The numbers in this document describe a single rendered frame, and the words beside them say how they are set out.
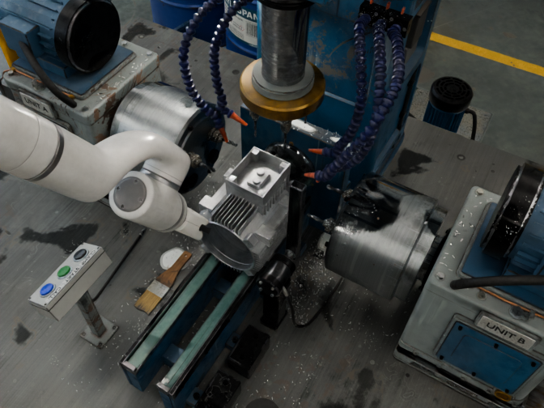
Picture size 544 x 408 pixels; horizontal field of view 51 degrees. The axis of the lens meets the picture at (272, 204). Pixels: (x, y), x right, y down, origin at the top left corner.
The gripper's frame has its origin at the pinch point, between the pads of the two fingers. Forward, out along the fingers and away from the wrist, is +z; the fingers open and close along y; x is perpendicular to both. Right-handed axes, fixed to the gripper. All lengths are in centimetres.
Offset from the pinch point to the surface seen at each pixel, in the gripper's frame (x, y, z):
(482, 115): 95, 39, 131
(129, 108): 17.7, -30.9, 2.6
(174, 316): -21.2, 2.3, 7.4
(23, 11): 26, -58, -12
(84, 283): -21.7, -13.1, -8.3
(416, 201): 25.5, 40.2, 6.1
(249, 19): 97, -78, 124
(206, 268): -8.8, 1.3, 14.5
